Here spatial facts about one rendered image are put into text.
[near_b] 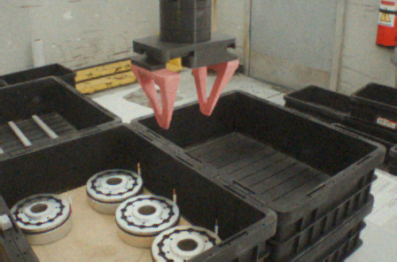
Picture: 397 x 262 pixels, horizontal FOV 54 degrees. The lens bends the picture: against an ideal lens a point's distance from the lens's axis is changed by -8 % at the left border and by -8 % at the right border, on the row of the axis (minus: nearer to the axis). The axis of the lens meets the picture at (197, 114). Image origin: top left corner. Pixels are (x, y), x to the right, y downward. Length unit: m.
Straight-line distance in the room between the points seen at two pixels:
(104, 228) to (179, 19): 0.39
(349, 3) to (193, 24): 3.07
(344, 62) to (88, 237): 3.09
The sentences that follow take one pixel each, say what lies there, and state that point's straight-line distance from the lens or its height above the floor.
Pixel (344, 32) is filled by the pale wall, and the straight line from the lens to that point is 3.51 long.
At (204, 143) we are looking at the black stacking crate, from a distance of 0.95.
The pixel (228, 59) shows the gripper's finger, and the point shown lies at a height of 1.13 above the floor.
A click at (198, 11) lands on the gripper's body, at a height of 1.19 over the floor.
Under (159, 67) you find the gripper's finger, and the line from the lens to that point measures 0.44.
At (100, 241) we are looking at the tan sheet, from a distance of 0.67.
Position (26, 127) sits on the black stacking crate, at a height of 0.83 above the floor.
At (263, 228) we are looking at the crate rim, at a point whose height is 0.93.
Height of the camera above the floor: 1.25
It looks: 23 degrees down
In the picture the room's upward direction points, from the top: straight up
